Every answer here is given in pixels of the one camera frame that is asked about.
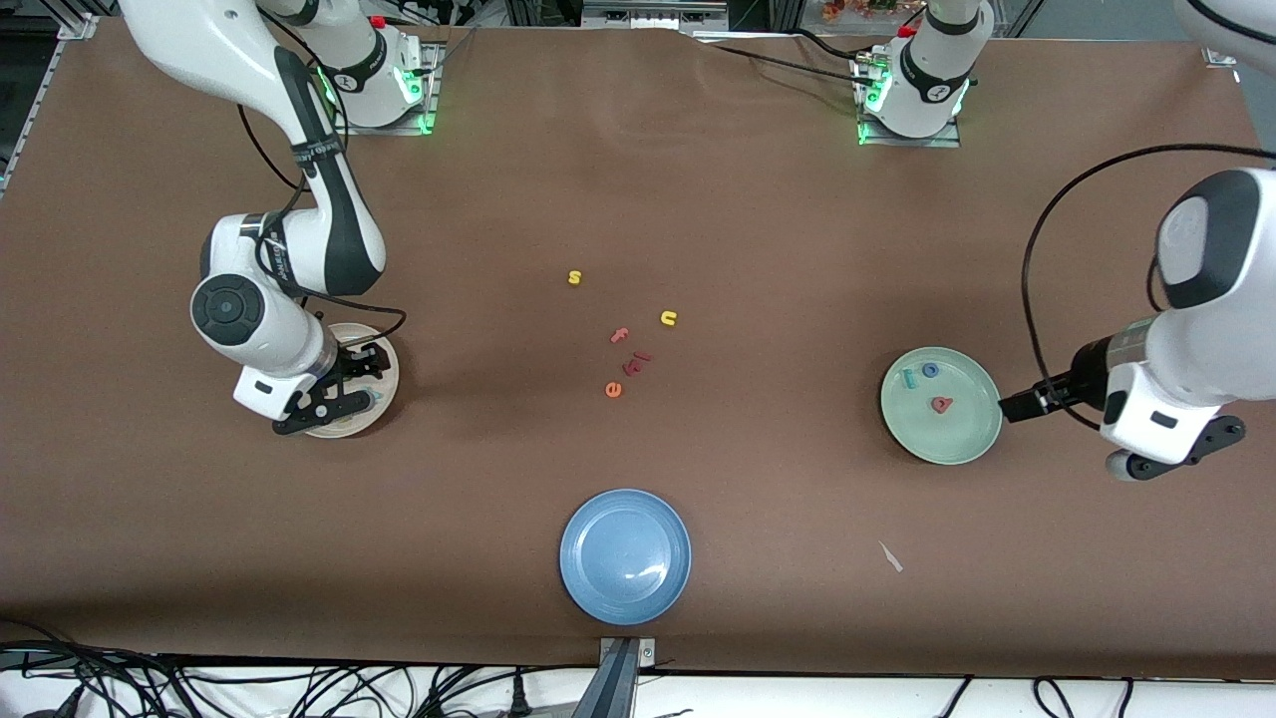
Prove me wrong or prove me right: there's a beige brown plate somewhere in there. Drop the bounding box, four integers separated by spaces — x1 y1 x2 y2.
299 322 401 440

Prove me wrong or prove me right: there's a pale green plate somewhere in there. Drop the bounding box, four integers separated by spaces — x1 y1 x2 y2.
880 346 1004 467

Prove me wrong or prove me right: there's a blue plate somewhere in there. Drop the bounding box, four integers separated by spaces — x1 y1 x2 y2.
559 488 693 627

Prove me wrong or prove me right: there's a brown table cover sheet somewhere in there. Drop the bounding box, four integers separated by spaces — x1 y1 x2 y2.
0 18 1276 681

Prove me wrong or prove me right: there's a grey metal box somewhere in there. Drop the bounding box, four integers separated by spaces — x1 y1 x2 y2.
583 0 729 31

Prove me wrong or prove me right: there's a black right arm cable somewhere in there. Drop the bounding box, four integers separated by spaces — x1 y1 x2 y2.
237 10 408 347

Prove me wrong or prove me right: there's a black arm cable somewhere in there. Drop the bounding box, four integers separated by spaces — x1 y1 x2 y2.
237 10 408 347
1022 0 1276 400

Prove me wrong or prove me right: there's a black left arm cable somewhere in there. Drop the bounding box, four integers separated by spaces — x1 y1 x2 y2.
1022 0 1276 400

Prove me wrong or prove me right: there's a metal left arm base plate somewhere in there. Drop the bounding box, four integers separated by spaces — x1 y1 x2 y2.
855 55 964 149

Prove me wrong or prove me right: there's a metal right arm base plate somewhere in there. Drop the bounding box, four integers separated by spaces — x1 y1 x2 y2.
332 45 441 136

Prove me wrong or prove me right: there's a looped black floor cable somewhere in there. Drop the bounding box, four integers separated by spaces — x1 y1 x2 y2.
1032 676 1134 718

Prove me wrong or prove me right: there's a grey camera mount pole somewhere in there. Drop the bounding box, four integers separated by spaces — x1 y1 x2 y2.
573 638 641 718

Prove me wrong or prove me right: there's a black table cable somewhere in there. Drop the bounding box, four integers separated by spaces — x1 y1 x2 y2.
688 30 878 91

